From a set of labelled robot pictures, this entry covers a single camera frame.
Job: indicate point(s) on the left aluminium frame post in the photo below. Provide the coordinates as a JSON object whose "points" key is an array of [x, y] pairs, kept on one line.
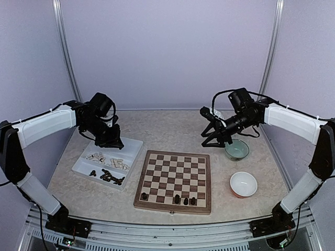
{"points": [[65, 49]]}

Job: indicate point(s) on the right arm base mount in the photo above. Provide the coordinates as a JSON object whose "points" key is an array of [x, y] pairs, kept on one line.
{"points": [[268, 226]]}

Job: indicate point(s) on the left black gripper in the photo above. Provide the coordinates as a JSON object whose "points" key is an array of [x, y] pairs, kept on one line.
{"points": [[112, 141]]}

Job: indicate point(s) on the front aluminium rail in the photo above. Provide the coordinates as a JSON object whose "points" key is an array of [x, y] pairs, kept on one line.
{"points": [[107, 235]]}

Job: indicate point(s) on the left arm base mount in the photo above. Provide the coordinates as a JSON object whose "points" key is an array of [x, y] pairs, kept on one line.
{"points": [[73, 227]]}

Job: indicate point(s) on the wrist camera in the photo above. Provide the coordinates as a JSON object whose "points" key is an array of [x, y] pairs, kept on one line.
{"points": [[211, 114], [113, 121]]}

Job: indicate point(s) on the dark chess knight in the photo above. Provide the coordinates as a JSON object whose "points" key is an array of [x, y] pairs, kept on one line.
{"points": [[177, 199]]}

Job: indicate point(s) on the white orange ceramic bowl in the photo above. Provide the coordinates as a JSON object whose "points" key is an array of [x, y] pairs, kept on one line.
{"points": [[243, 184]]}

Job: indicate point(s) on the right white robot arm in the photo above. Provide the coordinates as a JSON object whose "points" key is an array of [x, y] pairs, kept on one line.
{"points": [[301, 140]]}

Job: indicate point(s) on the pile of white chess pieces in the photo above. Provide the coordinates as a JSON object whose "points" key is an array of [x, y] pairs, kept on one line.
{"points": [[99, 157]]}

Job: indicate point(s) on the clear glass bowl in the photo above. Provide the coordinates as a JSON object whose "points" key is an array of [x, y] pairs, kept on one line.
{"points": [[237, 150]]}

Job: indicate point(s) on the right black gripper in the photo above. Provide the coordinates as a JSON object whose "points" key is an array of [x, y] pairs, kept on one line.
{"points": [[220, 129]]}

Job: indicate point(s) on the aluminium frame post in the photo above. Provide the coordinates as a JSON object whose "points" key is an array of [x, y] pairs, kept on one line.
{"points": [[272, 47], [65, 49]]}

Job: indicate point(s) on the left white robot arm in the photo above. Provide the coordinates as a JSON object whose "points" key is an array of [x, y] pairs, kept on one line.
{"points": [[17, 136]]}

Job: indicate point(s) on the right aluminium frame post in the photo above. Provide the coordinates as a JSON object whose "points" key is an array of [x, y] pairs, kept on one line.
{"points": [[272, 47]]}

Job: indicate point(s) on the pile of dark chess pieces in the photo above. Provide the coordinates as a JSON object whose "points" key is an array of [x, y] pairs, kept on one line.
{"points": [[108, 177]]}

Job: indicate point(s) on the white divided plastic tray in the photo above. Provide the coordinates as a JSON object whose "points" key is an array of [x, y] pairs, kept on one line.
{"points": [[93, 170]]}

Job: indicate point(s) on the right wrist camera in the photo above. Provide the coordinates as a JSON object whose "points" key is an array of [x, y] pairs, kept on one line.
{"points": [[211, 114]]}

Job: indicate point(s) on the wooden chess board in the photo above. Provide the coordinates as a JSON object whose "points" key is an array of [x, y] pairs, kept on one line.
{"points": [[166, 174]]}

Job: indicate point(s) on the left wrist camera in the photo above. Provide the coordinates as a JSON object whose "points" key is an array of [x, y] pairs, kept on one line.
{"points": [[113, 121]]}

